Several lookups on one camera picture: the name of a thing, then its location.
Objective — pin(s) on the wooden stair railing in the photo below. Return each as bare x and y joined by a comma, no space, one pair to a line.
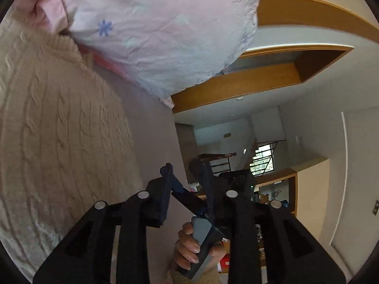
219,163

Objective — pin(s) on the lavender bed sheet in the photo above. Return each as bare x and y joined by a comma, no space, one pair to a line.
156,144

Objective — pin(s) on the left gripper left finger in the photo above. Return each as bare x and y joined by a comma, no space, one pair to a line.
111,238

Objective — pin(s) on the wooden headboard shelf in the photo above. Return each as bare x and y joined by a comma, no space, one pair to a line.
301,62

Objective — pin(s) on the person's right hand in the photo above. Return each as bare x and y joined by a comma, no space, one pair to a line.
187,249

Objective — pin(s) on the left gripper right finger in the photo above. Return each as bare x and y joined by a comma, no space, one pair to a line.
260,236

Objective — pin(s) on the white door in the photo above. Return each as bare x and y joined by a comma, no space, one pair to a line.
357,230

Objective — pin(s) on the pink floral pillow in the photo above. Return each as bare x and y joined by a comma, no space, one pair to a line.
162,46

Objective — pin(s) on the beige cable-knit sweater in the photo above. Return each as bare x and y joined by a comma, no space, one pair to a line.
65,142

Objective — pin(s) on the wooden storage shelf unit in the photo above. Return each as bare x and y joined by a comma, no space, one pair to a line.
284,192

